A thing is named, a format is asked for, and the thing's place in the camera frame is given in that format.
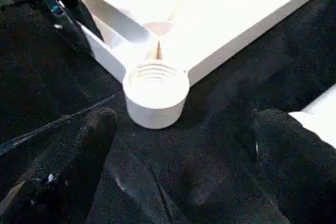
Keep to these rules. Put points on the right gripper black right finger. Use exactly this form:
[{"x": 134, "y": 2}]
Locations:
[{"x": 299, "y": 176}]

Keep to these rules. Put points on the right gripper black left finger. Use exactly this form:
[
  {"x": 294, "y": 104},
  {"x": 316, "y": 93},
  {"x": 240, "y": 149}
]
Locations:
[{"x": 57, "y": 176}]

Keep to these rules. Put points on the white plastic table leg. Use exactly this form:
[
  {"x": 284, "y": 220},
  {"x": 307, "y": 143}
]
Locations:
[{"x": 317, "y": 121}]

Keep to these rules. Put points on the white plastic table top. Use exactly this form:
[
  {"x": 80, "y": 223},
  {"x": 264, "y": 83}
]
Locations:
[{"x": 210, "y": 11}]

